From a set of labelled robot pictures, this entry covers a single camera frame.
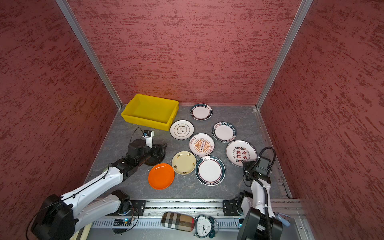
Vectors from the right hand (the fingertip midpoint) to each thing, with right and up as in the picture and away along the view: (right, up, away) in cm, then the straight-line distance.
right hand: (241, 165), depth 88 cm
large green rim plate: (-19, -3, 0) cm, 19 cm away
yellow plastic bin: (-63, +33, +26) cm, 76 cm away
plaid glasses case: (-36, -20, -20) cm, 45 cm away
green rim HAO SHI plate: (-7, +19, +16) cm, 26 cm away
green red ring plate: (-23, +34, +30) cm, 50 cm away
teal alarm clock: (-23, -21, -21) cm, 38 cm away
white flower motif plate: (-38, +20, +18) cm, 46 cm away
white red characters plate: (+2, +7, +7) cm, 10 cm away
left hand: (-48, +12, -4) cm, 50 cm away
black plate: (-51, +8, -15) cm, 53 cm away
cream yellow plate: (-35, +1, +4) cm, 35 cm away
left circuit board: (-64, -24, -15) cm, 70 cm away
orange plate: (-47, -6, -3) cm, 48 cm away
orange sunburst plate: (-24, +11, +10) cm, 28 cm away
